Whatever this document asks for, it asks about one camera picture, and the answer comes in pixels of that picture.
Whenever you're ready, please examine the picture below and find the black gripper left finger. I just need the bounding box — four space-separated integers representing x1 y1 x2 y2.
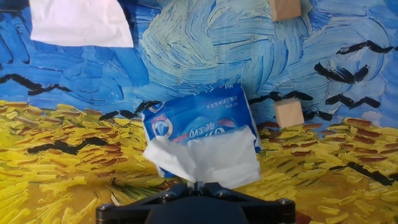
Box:
95 181 197 224

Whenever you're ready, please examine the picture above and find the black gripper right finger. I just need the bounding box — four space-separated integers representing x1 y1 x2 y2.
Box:
196 181 296 224

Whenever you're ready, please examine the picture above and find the white napkin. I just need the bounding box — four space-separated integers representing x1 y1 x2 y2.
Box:
142 125 262 190
29 0 134 49

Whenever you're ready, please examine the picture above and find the painted wheat field tablecloth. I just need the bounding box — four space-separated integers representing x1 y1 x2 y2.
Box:
0 0 398 224

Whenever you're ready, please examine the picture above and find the small wooden cube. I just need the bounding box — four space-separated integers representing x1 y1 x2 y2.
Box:
269 0 302 22
273 98 305 129

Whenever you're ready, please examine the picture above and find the blue tissue pack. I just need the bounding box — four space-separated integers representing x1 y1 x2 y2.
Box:
142 83 262 179

